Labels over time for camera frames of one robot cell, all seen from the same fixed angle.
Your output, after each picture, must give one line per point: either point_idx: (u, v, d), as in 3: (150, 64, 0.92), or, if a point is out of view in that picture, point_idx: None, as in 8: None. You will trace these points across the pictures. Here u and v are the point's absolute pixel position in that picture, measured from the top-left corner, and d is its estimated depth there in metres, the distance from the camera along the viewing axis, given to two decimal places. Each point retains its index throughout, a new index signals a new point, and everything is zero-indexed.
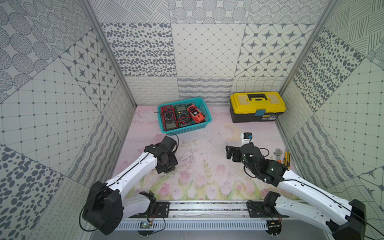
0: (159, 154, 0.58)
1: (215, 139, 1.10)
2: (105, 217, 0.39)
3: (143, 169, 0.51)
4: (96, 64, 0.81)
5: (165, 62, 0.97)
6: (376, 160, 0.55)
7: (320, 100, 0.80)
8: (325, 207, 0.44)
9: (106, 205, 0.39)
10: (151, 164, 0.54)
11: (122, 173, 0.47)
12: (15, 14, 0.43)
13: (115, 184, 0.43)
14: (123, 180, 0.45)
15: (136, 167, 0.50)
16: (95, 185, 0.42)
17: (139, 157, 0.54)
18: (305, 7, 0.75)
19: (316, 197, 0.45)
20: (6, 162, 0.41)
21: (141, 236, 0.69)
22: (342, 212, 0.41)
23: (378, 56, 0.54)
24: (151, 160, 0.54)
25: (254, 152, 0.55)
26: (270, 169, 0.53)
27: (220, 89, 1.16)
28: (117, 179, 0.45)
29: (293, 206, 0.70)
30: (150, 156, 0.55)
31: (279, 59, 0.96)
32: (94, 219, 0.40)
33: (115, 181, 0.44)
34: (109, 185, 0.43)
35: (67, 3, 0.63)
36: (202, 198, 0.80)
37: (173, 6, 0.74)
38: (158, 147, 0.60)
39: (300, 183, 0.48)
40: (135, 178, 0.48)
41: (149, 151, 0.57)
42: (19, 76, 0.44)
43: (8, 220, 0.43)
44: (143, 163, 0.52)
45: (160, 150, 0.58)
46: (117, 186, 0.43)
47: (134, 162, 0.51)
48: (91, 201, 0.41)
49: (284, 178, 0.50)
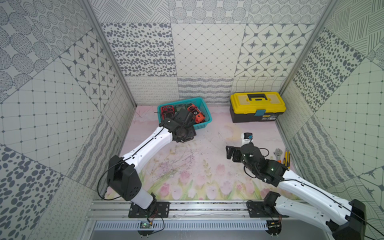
0: (174, 130, 0.56)
1: (215, 139, 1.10)
2: (124, 187, 0.43)
3: (158, 144, 0.51)
4: (96, 64, 0.81)
5: (165, 62, 0.97)
6: (376, 160, 0.55)
7: (320, 100, 0.80)
8: (325, 207, 0.44)
9: (124, 177, 0.42)
10: (166, 139, 0.54)
11: (138, 148, 0.47)
12: (15, 14, 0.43)
13: (130, 158, 0.45)
14: (138, 154, 0.46)
15: (151, 142, 0.50)
16: (113, 158, 0.44)
17: (155, 131, 0.53)
18: (305, 7, 0.75)
19: (316, 197, 0.45)
20: (6, 162, 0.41)
21: (141, 236, 0.69)
22: (342, 212, 0.41)
23: (378, 56, 0.54)
24: (165, 136, 0.53)
25: (254, 152, 0.55)
26: (270, 169, 0.53)
27: (220, 89, 1.16)
28: (133, 153, 0.46)
29: (293, 206, 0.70)
30: (165, 131, 0.53)
31: (279, 59, 0.96)
32: (116, 187, 0.45)
33: (130, 155, 0.45)
34: (125, 159, 0.44)
35: (67, 3, 0.63)
36: (202, 198, 0.80)
37: (173, 6, 0.74)
38: (173, 121, 0.57)
39: (300, 183, 0.48)
40: (150, 152, 0.48)
41: (164, 125, 0.55)
42: (19, 76, 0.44)
43: (8, 220, 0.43)
44: (157, 138, 0.51)
45: (176, 125, 0.56)
46: (132, 161, 0.44)
47: (149, 137, 0.51)
48: (110, 171, 0.44)
49: (284, 178, 0.50)
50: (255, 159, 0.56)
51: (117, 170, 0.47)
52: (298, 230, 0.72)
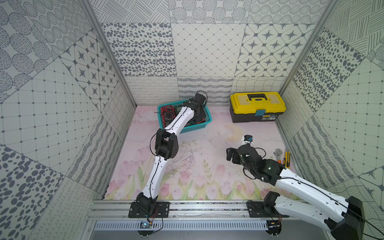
0: (194, 109, 0.75)
1: (215, 139, 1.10)
2: (169, 148, 0.63)
3: (185, 119, 0.71)
4: (96, 64, 0.81)
5: (165, 62, 0.97)
6: (376, 160, 0.55)
7: (320, 100, 0.80)
8: (322, 204, 0.44)
9: (170, 143, 0.62)
10: (190, 115, 0.73)
11: (173, 121, 0.68)
12: (15, 14, 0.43)
13: (171, 129, 0.65)
14: (175, 126, 0.66)
15: (182, 117, 0.70)
16: (159, 130, 0.64)
17: (182, 109, 0.73)
18: (305, 7, 0.75)
19: (313, 195, 0.45)
20: (6, 162, 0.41)
21: (141, 236, 0.69)
22: (339, 208, 0.41)
23: (378, 56, 0.54)
24: (190, 112, 0.72)
25: (250, 152, 0.56)
26: (268, 168, 0.54)
27: (220, 89, 1.16)
28: (171, 126, 0.66)
29: (292, 205, 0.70)
30: (189, 109, 0.73)
31: (279, 59, 0.96)
32: (162, 149, 0.66)
33: (170, 127, 0.66)
34: (168, 128, 0.65)
35: (67, 3, 0.63)
36: (202, 198, 0.80)
37: (173, 6, 0.74)
38: (193, 102, 0.76)
39: (297, 182, 0.49)
40: (181, 124, 0.68)
41: (187, 106, 0.75)
42: (19, 76, 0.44)
43: (8, 220, 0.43)
44: (184, 114, 0.71)
45: (195, 105, 0.75)
46: (173, 130, 0.64)
47: (178, 114, 0.71)
48: (158, 139, 0.65)
49: (280, 176, 0.51)
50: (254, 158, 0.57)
51: (162, 138, 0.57)
52: (298, 230, 0.72)
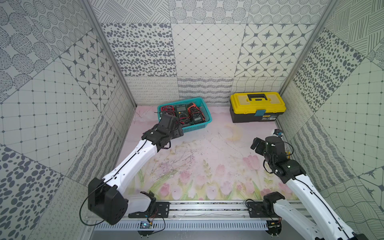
0: (159, 141, 0.54)
1: (215, 139, 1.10)
2: (107, 212, 0.39)
3: (141, 159, 0.48)
4: (96, 64, 0.81)
5: (165, 62, 0.97)
6: (376, 160, 0.55)
7: (320, 100, 0.80)
8: (323, 220, 0.42)
9: (105, 200, 0.38)
10: (150, 152, 0.52)
11: (120, 167, 0.45)
12: (15, 14, 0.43)
13: (112, 179, 0.42)
14: (121, 173, 0.43)
15: (135, 158, 0.47)
16: (93, 181, 0.41)
17: (139, 143, 0.51)
18: (305, 7, 0.75)
19: (318, 209, 0.43)
20: (6, 162, 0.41)
21: (141, 236, 0.69)
22: (339, 233, 0.39)
23: (378, 56, 0.54)
24: (149, 149, 0.50)
25: (277, 144, 0.56)
26: (287, 165, 0.53)
27: (220, 89, 1.16)
28: (115, 173, 0.43)
29: (291, 211, 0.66)
30: (150, 143, 0.52)
31: (279, 59, 0.96)
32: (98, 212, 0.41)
33: (112, 176, 0.42)
34: (106, 181, 0.41)
35: (67, 3, 0.63)
36: (202, 198, 0.80)
37: (173, 6, 0.74)
38: (156, 132, 0.56)
39: (309, 190, 0.47)
40: (134, 169, 0.46)
41: (147, 137, 0.54)
42: (20, 76, 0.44)
43: (8, 220, 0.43)
44: (141, 153, 0.49)
45: (159, 136, 0.54)
46: (115, 182, 0.41)
47: (131, 153, 0.49)
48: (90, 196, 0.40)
49: (295, 177, 0.50)
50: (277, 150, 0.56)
51: (97, 194, 0.43)
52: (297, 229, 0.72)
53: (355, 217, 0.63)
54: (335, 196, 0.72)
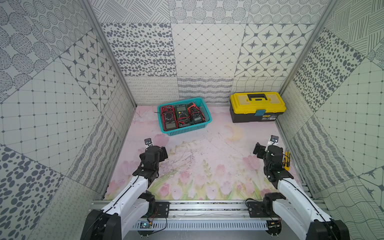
0: (150, 177, 0.61)
1: (215, 139, 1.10)
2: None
3: (137, 191, 0.53)
4: (96, 64, 0.81)
5: (165, 62, 0.97)
6: (376, 160, 0.55)
7: (320, 100, 0.80)
8: (303, 208, 0.47)
9: (106, 230, 0.39)
10: (143, 186, 0.57)
11: (117, 198, 0.48)
12: (15, 14, 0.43)
13: (113, 208, 0.44)
14: (119, 203, 0.46)
15: (130, 190, 0.51)
16: (90, 215, 0.41)
17: (132, 179, 0.57)
18: (305, 7, 0.75)
19: (300, 200, 0.49)
20: (6, 162, 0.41)
21: (141, 236, 0.69)
22: (315, 216, 0.44)
23: (378, 56, 0.54)
24: (142, 183, 0.56)
25: (277, 154, 0.63)
26: (277, 171, 0.63)
27: (220, 89, 1.16)
28: (113, 204, 0.45)
29: (289, 210, 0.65)
30: (142, 178, 0.58)
31: (279, 59, 0.96)
32: None
33: (111, 206, 0.45)
34: (106, 210, 0.43)
35: (67, 3, 0.63)
36: (202, 198, 0.80)
37: (173, 6, 0.74)
38: (146, 169, 0.63)
39: (294, 187, 0.54)
40: (130, 200, 0.49)
41: (139, 174, 0.60)
42: (20, 76, 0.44)
43: (8, 220, 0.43)
44: (135, 185, 0.54)
45: (150, 173, 0.61)
46: (115, 210, 0.43)
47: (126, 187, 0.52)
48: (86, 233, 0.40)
49: (282, 179, 0.58)
50: (274, 159, 0.64)
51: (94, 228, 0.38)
52: None
53: (355, 217, 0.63)
54: (335, 196, 0.72)
